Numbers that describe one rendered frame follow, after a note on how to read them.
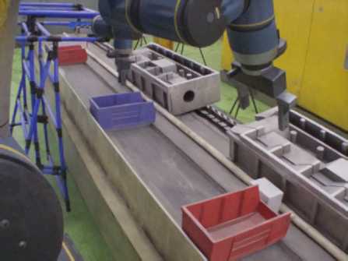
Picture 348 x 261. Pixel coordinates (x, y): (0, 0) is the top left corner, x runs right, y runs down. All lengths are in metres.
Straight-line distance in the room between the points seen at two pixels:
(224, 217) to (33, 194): 0.99
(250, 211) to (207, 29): 0.88
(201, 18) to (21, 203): 0.38
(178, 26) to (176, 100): 1.55
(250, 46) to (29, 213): 0.53
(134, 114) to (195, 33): 1.39
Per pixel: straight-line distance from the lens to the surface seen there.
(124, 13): 0.66
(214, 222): 1.23
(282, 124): 0.83
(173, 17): 0.55
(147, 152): 1.70
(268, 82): 0.75
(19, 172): 0.31
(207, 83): 2.16
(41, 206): 0.33
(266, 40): 0.71
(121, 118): 1.89
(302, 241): 1.31
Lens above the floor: 1.57
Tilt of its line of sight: 26 degrees down
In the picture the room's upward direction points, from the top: 4 degrees clockwise
